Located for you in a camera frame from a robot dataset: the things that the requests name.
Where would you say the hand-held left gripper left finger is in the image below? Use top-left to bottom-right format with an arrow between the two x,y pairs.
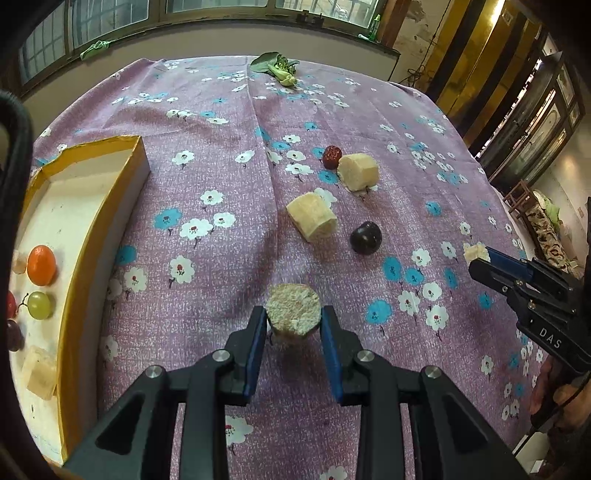
62,305 -> 269,480

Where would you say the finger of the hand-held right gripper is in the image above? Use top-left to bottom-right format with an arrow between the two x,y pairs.
468,258 -> 532,303
487,247 -> 539,283

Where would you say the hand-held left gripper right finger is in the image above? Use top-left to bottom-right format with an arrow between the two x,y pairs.
321,305 -> 532,480

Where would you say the corn piece cut face up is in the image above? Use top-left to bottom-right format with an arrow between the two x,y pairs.
267,284 -> 322,340

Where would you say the gold-rimmed white cardboard box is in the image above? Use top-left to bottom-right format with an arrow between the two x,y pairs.
9,135 -> 151,464

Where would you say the green grape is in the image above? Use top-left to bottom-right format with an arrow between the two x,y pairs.
26,291 -> 53,320

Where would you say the orange tomato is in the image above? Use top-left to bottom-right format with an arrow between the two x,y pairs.
27,245 -> 57,285

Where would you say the dark red grape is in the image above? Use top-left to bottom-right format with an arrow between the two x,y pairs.
6,320 -> 25,352

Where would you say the person's right hand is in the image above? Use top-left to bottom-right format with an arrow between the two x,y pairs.
530,357 -> 587,418

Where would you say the wooden chair with patterned cushion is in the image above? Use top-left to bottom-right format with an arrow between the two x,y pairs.
503,180 -> 583,275

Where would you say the dark purple plum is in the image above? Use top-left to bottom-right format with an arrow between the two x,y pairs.
349,221 -> 382,256

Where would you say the middle corn piece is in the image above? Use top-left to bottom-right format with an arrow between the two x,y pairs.
286,193 -> 339,241

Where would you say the dark wooden glass cabinet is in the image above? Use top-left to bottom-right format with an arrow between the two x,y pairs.
475,51 -> 591,188

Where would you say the corn piece by date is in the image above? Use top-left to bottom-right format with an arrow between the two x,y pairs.
337,154 -> 380,192

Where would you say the purple floral tablecloth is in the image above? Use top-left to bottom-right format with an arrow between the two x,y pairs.
28,55 -> 548,480

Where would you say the green bok choy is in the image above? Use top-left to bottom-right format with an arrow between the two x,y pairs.
250,52 -> 300,88

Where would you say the barred window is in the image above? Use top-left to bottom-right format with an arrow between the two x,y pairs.
18,0 -> 393,88

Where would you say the green cloth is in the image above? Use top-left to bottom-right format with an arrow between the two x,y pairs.
79,41 -> 112,61

